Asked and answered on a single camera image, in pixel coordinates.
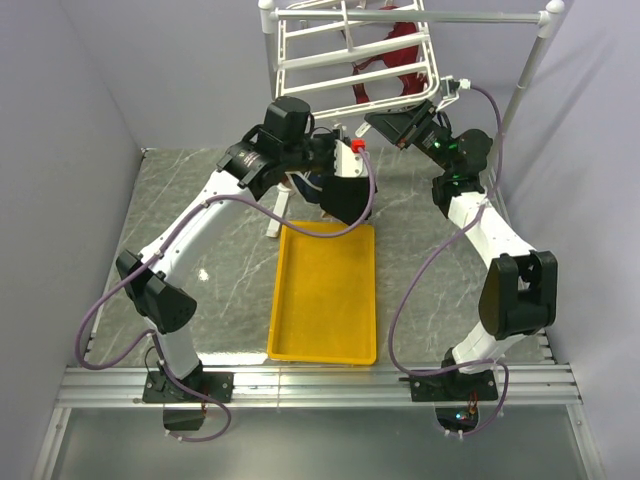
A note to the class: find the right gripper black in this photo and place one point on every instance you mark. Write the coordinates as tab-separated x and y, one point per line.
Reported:
397	127

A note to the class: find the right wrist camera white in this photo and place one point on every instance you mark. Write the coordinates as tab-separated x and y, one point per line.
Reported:
449	91

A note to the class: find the aluminium mounting rail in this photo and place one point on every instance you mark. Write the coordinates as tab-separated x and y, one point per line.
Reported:
308	387

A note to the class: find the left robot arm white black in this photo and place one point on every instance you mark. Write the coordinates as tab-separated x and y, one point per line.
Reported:
284	142

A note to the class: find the white clip hanger frame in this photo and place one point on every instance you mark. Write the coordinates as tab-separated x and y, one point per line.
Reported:
311	45

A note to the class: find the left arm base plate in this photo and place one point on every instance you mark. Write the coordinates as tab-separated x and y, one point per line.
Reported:
183	411

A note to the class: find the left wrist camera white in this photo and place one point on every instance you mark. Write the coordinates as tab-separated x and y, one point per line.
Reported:
348	164

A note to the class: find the white drying rack stand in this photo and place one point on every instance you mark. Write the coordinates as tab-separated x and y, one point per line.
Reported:
546	21

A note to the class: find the yellow plastic tray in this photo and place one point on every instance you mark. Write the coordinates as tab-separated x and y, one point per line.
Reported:
324	301

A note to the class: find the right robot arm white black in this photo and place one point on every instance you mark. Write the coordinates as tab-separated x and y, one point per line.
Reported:
519	294

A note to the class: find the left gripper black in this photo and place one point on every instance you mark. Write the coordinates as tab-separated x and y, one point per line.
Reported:
330	139

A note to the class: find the navy blue underwear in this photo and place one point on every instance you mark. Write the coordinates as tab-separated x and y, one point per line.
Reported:
308	185

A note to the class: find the red bra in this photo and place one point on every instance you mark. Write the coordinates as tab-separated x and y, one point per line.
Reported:
412	83

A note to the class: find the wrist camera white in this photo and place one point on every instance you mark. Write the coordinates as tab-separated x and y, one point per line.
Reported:
348	164
449	91

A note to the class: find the black underwear beige waistband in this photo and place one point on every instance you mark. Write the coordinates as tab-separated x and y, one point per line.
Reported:
345	198

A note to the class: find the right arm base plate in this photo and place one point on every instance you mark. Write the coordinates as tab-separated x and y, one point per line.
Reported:
464	390

